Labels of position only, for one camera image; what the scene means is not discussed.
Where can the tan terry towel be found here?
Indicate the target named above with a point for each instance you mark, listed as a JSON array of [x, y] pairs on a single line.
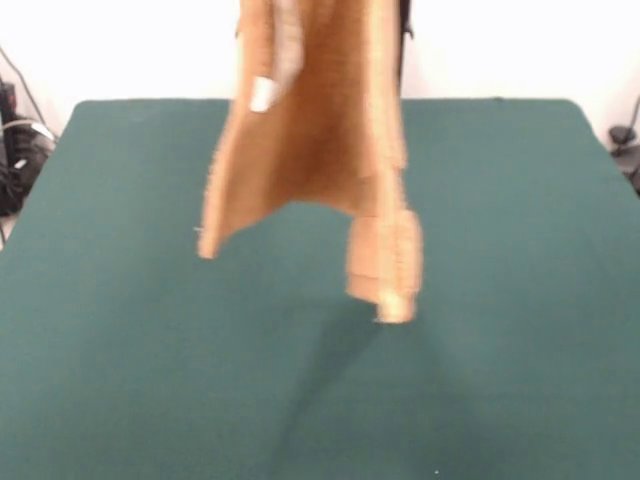
[[325, 125]]

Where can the dark green table cloth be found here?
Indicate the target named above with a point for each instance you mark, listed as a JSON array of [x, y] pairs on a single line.
[[500, 300]]

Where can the black equipment bundle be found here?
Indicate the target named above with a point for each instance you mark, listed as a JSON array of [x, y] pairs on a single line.
[[20, 170]]

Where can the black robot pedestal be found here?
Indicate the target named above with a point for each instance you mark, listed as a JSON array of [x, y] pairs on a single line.
[[405, 55]]

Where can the black wall plug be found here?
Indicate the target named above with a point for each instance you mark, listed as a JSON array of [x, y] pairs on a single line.
[[8, 95]]

